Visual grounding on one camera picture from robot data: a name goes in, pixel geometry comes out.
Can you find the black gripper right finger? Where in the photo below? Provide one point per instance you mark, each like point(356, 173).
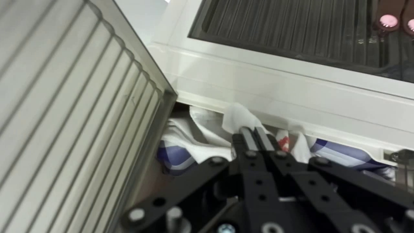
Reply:
point(318, 199)

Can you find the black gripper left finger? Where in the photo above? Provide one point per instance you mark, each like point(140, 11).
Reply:
point(250, 186)

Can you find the white patterned towel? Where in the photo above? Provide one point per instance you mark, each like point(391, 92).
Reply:
point(202, 138)

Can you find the white stacked shelf cabinet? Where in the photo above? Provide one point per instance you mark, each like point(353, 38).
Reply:
point(279, 86)

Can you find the dark tinted cabinet door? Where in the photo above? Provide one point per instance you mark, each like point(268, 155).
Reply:
point(279, 26)

